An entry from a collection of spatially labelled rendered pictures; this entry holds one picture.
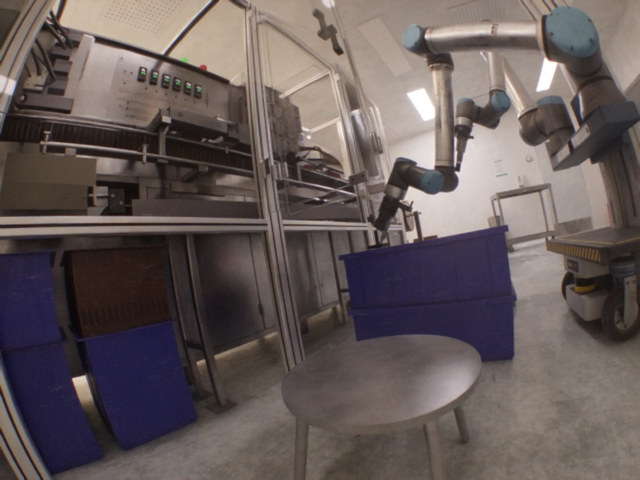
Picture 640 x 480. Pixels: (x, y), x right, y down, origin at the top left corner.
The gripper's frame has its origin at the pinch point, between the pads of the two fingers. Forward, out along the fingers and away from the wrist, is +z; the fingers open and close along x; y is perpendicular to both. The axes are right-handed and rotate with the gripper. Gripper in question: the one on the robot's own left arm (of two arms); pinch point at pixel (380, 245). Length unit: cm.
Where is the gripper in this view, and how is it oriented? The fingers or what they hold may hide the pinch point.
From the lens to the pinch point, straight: 116.1
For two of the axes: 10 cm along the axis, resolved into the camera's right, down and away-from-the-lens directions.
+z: -3.3, 9.0, 2.7
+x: -5.8, 0.4, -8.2
